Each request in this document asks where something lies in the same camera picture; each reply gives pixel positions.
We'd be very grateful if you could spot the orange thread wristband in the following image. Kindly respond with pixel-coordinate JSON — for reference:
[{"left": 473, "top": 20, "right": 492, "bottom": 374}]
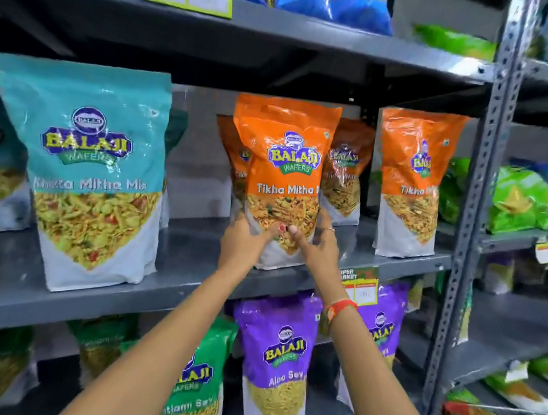
[{"left": 324, "top": 297, "right": 359, "bottom": 326}]

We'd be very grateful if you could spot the purple white snack packet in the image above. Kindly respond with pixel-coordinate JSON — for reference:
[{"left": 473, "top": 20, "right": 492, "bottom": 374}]
[{"left": 482, "top": 251, "right": 518, "bottom": 297}]

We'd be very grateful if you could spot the person's left hand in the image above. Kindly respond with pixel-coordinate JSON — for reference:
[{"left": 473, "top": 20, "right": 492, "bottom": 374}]
[{"left": 217, "top": 209, "right": 287, "bottom": 279}]

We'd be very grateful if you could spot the person's right forearm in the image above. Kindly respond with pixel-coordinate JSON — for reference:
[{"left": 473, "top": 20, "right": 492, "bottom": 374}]
[{"left": 311, "top": 302, "right": 473, "bottom": 415}]

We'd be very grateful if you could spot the grey metal shelf rack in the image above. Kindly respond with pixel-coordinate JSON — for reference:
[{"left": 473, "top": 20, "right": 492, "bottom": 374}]
[
  {"left": 0, "top": 0, "right": 532, "bottom": 415},
  {"left": 450, "top": 53, "right": 548, "bottom": 413}
]

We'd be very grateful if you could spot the orange snack mix packet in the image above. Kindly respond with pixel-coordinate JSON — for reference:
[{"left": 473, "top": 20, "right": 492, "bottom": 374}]
[
  {"left": 205, "top": 114, "right": 257, "bottom": 214},
  {"left": 365, "top": 105, "right": 471, "bottom": 265},
  {"left": 216, "top": 92, "right": 343, "bottom": 277},
  {"left": 316, "top": 116, "right": 378, "bottom": 229}
]

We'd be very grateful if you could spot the green chips bag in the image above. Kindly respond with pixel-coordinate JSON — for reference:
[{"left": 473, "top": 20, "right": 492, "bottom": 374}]
[
  {"left": 411, "top": 22, "right": 499, "bottom": 62},
  {"left": 435, "top": 154, "right": 473, "bottom": 226},
  {"left": 487, "top": 164, "right": 548, "bottom": 241}
]

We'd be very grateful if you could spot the person's left forearm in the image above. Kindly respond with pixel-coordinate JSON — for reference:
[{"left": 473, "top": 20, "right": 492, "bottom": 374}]
[{"left": 54, "top": 240, "right": 255, "bottom": 415}]

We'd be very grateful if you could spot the person's right hand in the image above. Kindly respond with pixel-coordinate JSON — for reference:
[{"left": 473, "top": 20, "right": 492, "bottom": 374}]
[{"left": 279, "top": 203, "right": 360, "bottom": 308}]

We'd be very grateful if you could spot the purple sev snack packet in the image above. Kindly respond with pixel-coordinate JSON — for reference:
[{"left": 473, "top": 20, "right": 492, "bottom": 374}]
[
  {"left": 221, "top": 287, "right": 325, "bottom": 415},
  {"left": 334, "top": 276, "right": 413, "bottom": 415}
]

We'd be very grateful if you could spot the yellow shelf price label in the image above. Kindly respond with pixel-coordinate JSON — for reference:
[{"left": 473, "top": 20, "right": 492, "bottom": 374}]
[{"left": 338, "top": 264, "right": 383, "bottom": 309}]

